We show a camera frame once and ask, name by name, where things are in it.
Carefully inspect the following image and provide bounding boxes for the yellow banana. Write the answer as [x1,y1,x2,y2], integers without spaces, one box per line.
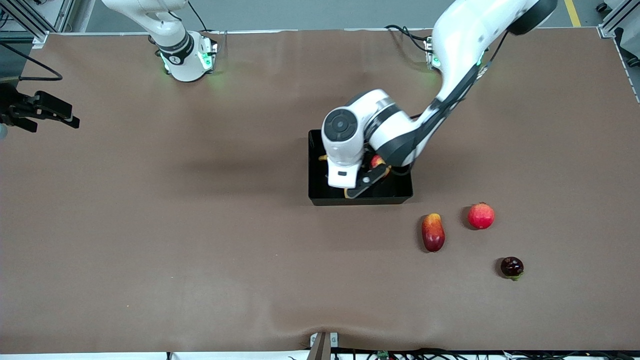
[319,154,350,199]

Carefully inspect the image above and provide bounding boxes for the black plastic box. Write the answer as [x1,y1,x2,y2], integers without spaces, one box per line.
[307,129,414,207]

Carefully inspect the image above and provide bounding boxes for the red orange mango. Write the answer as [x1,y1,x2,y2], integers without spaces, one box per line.
[421,213,446,253]

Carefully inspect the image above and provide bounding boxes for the brown table cover mat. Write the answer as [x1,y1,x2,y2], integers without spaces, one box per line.
[0,27,640,353]

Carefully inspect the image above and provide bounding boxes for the red pomegranate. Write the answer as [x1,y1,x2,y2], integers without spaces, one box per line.
[467,202,496,230]

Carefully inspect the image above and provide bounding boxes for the metal table clamp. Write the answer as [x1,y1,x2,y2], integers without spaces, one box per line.
[309,331,339,360]

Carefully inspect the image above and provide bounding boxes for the dark purple mangosteen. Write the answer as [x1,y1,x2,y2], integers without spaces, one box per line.
[500,256,525,282]

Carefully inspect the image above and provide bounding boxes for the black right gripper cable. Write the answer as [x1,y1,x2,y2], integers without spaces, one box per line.
[0,42,64,83]

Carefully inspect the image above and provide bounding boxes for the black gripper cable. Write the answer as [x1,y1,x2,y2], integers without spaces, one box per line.
[390,30,510,177]
[0,42,64,83]

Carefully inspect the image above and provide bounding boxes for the aluminium frame profile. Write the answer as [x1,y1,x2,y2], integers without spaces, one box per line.
[0,0,76,48]
[597,0,640,40]

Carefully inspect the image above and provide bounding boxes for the black left arm base cables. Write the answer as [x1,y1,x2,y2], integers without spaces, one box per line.
[385,24,432,53]

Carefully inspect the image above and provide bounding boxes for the black right arm base cable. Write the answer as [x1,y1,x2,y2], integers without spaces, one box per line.
[187,0,211,33]

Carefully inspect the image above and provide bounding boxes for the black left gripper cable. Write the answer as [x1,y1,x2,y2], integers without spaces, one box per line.
[390,30,510,177]

